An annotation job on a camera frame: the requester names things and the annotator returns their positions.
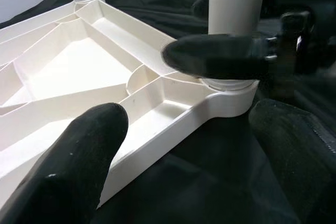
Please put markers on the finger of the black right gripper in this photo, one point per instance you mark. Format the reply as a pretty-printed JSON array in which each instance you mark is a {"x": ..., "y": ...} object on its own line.
[{"x": 200, "y": 6}]

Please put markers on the black fabric table cover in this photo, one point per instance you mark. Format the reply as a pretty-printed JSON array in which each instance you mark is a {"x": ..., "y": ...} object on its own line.
[{"x": 157, "y": 3}]

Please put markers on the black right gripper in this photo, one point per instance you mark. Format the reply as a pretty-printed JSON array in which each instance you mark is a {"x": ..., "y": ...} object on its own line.
[{"x": 294, "y": 45}]

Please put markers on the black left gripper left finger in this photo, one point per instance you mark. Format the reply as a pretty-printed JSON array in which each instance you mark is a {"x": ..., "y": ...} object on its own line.
[{"x": 65, "y": 169}]

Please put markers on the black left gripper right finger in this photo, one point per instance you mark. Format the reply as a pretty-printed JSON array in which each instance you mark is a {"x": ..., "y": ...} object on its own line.
[{"x": 302, "y": 161}]

